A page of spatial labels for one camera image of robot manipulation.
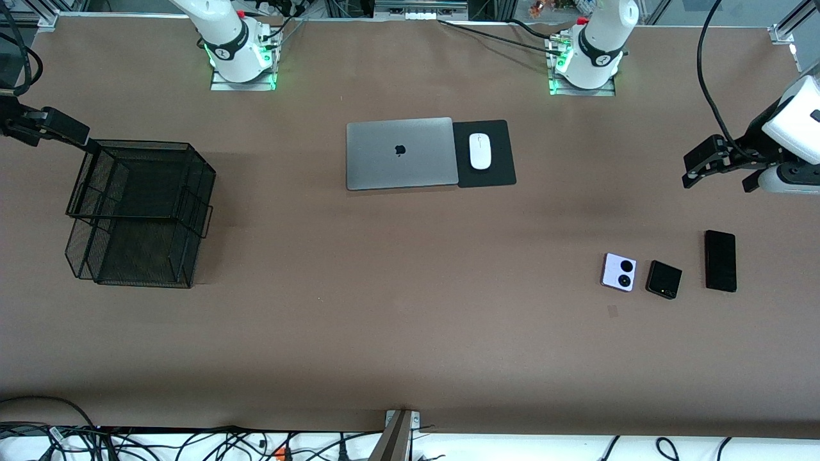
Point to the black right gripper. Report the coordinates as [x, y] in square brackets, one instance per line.
[14, 123]

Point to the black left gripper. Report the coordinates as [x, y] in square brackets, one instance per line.
[751, 145]

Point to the black slab smartphone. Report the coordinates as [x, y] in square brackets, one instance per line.
[721, 262]

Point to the black flip phone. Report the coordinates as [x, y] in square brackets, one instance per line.
[663, 278]

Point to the lilac flip phone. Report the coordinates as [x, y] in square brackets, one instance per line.
[614, 275]

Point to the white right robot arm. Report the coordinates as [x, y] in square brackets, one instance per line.
[230, 45]

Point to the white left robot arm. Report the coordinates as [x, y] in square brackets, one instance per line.
[599, 51]

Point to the black mesh two-tier tray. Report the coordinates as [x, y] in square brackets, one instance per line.
[141, 211]

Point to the black mouse pad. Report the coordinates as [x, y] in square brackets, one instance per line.
[503, 153]

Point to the white computer mouse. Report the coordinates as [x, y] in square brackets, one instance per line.
[480, 152]

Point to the silver closed laptop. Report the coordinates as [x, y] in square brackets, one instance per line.
[384, 160]

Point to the white power strip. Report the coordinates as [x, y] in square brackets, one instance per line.
[419, 14]

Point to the aluminium frame corner bracket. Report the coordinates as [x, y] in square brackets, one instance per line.
[48, 20]

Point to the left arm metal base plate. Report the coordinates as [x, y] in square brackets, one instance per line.
[583, 92]

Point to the aluminium frame profile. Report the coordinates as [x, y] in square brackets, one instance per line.
[791, 25]

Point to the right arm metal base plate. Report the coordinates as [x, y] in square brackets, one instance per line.
[243, 86]

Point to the aluminium camera post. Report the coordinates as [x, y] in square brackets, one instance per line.
[394, 442]

